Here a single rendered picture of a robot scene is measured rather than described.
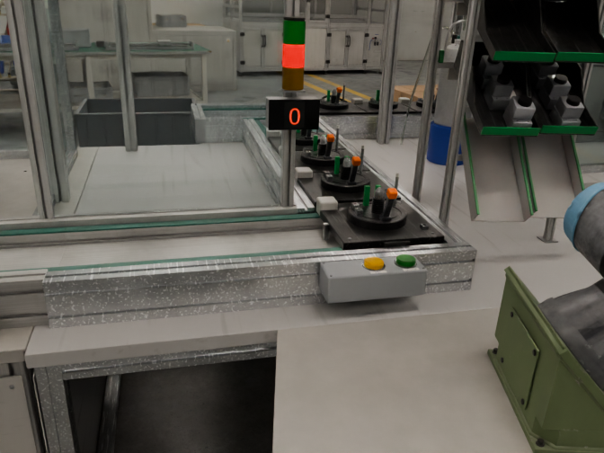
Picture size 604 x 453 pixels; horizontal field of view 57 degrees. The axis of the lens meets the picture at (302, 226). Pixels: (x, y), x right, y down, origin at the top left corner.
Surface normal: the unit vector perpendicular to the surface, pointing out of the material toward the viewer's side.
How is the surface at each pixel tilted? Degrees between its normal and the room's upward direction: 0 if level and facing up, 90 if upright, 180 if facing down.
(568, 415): 90
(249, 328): 0
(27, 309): 90
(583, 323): 39
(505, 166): 45
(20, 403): 90
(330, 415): 0
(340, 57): 90
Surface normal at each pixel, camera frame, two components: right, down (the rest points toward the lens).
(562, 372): -0.03, 0.39
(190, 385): 0.04, -0.92
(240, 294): 0.23, 0.39
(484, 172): 0.07, -0.37
